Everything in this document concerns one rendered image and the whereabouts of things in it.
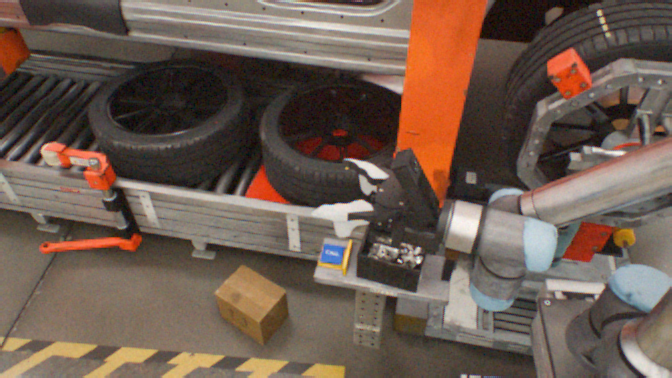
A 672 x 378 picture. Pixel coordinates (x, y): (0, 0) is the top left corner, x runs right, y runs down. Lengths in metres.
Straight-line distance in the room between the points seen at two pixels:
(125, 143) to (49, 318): 0.76
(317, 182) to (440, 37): 0.84
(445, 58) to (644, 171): 0.62
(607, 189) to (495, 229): 0.18
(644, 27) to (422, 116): 0.58
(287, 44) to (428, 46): 0.82
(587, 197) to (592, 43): 0.73
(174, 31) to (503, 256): 1.67
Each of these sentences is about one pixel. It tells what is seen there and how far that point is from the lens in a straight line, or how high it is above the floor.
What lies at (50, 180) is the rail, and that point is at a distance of 2.38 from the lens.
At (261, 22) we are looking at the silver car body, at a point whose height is 0.90.
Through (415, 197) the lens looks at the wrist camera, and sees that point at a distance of 0.77.
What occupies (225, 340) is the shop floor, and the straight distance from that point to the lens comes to 2.11.
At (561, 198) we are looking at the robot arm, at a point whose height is 1.23.
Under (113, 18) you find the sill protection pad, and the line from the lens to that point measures 2.27.
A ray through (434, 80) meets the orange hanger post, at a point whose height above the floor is 1.08.
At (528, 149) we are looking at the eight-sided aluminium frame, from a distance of 1.59.
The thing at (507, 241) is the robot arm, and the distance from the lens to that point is 0.78.
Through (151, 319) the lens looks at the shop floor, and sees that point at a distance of 2.23.
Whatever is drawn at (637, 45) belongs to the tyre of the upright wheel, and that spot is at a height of 1.15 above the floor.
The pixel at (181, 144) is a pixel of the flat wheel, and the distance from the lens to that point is 2.12.
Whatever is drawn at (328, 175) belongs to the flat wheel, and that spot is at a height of 0.50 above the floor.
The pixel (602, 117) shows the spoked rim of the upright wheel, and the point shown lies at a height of 0.91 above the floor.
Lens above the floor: 1.82
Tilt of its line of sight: 46 degrees down
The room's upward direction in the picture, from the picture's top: straight up
